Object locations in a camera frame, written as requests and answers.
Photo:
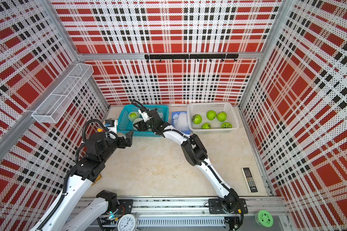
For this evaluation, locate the white foam net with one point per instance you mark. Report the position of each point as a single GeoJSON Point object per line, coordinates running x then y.
{"type": "Point", "coordinates": [137, 120]}

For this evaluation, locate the green custard apple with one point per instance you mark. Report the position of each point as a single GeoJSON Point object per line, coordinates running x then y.
{"type": "Point", "coordinates": [211, 115]}
{"type": "Point", "coordinates": [206, 126]}
{"type": "Point", "coordinates": [222, 117]}

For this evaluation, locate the dark-spotted custard apple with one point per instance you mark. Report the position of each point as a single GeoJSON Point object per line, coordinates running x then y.
{"type": "Point", "coordinates": [196, 119]}
{"type": "Point", "coordinates": [226, 125]}

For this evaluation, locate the remote control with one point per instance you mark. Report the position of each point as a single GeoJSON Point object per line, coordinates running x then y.
{"type": "Point", "coordinates": [251, 185]}

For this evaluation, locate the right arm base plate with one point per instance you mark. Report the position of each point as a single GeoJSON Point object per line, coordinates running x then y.
{"type": "Point", "coordinates": [215, 207]}

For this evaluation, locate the dark-spotted custard apple front right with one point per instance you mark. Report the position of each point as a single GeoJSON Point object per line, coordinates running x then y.
{"type": "Point", "coordinates": [226, 125]}

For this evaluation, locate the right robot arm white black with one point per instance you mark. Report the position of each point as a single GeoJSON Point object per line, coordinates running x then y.
{"type": "Point", "coordinates": [195, 153]}

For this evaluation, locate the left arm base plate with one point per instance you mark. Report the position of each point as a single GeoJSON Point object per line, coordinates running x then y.
{"type": "Point", "coordinates": [119, 207]}

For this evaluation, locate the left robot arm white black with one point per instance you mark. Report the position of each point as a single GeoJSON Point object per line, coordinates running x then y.
{"type": "Point", "coordinates": [101, 141]}

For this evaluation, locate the sleeved custard apple left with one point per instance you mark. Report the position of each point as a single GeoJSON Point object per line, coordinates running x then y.
{"type": "Point", "coordinates": [133, 116]}

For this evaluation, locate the wire mesh wall shelf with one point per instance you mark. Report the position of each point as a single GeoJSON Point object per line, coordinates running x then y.
{"type": "Point", "coordinates": [54, 106]}

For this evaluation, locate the stack of white foam nets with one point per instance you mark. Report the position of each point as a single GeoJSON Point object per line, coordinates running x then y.
{"type": "Point", "coordinates": [180, 121]}

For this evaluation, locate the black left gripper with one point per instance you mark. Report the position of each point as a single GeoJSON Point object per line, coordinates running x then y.
{"type": "Point", "coordinates": [128, 140]}

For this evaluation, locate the teal plastic basket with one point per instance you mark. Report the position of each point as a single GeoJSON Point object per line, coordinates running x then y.
{"type": "Point", "coordinates": [125, 125]}

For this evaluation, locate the black hook rail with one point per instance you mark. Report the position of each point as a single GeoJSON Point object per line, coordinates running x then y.
{"type": "Point", "coordinates": [161, 57]}

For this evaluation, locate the white perforated plastic basket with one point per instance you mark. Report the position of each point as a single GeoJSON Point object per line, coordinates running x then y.
{"type": "Point", "coordinates": [218, 107]}

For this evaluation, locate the yellow block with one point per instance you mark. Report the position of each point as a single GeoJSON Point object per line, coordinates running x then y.
{"type": "Point", "coordinates": [99, 177]}

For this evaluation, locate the dark-spotted custard apple front left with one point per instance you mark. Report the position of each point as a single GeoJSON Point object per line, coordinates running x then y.
{"type": "Point", "coordinates": [196, 119]}

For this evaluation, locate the blue plastic tray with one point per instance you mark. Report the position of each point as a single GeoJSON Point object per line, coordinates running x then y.
{"type": "Point", "coordinates": [186, 131]}

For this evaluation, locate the round pressure gauge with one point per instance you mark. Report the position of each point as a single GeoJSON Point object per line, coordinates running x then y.
{"type": "Point", "coordinates": [127, 222]}

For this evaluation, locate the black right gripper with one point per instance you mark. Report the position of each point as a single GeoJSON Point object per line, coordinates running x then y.
{"type": "Point", "coordinates": [140, 124]}

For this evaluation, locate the green tape spool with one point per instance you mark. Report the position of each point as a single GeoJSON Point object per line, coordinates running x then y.
{"type": "Point", "coordinates": [264, 219]}

